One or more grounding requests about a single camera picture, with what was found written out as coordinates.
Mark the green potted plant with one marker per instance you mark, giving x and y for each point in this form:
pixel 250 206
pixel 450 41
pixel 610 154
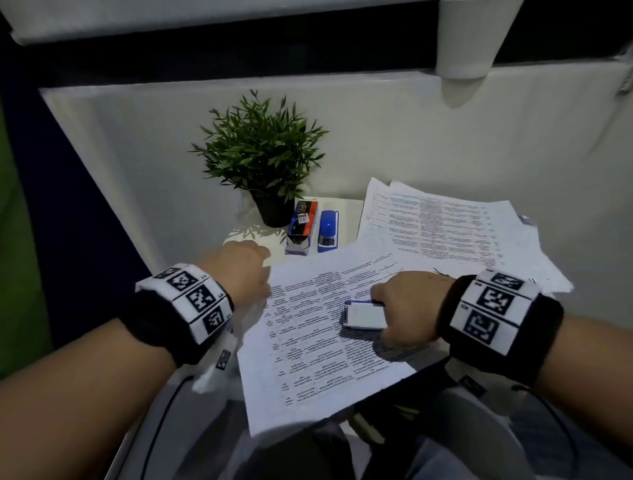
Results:
pixel 262 143

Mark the grey roller blind rail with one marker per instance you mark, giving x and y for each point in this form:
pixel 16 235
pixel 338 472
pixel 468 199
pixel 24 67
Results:
pixel 198 15

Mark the person's grey trousers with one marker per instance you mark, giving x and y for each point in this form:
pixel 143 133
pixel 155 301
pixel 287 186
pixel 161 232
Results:
pixel 470 435

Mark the printed paper bundle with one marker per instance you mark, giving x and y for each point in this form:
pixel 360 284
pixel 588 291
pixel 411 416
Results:
pixel 306 356

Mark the blue staples box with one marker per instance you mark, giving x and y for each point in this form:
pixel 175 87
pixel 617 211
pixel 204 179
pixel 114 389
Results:
pixel 301 227

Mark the dark window pane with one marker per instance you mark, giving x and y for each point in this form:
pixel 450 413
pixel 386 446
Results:
pixel 247 54

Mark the blue white stapler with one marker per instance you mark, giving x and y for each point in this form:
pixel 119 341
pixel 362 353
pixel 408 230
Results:
pixel 363 316
pixel 328 227

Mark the person's left forearm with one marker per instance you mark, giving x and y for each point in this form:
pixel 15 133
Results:
pixel 74 400

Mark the person's right hand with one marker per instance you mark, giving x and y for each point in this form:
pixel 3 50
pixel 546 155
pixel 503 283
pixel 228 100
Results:
pixel 415 306

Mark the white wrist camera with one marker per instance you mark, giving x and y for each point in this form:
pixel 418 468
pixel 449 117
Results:
pixel 484 390
pixel 212 371

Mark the white hanging cup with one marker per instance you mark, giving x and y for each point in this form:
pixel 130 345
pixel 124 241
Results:
pixel 470 39

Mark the green leaf print mat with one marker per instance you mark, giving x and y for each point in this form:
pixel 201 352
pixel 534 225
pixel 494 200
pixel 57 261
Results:
pixel 20 272

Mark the person's left hand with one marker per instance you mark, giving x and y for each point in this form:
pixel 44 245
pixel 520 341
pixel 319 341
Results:
pixel 242 272

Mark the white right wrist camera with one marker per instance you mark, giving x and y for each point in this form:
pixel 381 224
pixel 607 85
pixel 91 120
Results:
pixel 484 390

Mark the stack of printed papers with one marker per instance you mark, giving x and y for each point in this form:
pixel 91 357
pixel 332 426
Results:
pixel 455 227

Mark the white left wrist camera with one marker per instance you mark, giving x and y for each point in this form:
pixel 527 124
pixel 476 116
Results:
pixel 212 371

